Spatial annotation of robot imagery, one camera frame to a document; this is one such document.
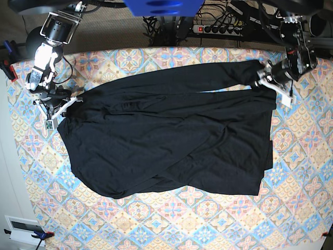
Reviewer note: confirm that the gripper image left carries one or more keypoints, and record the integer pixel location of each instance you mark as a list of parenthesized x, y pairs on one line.
[(52, 97)]

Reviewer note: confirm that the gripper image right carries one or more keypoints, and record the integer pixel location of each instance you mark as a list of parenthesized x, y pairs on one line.
[(278, 75)]

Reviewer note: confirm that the black t-shirt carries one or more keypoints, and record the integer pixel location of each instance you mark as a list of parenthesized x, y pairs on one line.
[(162, 130)]

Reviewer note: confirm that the red black clamp upper left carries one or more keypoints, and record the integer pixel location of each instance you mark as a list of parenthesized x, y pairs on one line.
[(6, 64)]

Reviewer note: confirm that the black round speaker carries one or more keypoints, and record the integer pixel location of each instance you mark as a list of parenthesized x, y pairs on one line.
[(34, 40)]

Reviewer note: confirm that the white power strip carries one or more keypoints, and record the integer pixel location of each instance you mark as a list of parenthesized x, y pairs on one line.
[(216, 30)]

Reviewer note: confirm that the white round device upper right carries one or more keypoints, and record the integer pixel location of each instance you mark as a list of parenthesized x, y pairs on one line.
[(316, 25)]

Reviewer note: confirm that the blue clamp lower left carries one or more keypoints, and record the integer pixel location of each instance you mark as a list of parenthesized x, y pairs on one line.
[(41, 235)]

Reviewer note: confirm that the patterned tablecloth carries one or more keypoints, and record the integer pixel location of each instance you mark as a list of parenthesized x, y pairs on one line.
[(293, 207)]

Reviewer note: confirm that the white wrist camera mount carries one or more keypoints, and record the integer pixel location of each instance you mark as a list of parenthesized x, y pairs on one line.
[(278, 91), (51, 121)]

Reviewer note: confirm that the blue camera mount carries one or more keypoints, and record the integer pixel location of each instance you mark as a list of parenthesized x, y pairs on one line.
[(182, 8)]

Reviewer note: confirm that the white wall vent box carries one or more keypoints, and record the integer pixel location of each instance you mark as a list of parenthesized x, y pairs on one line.
[(23, 229)]

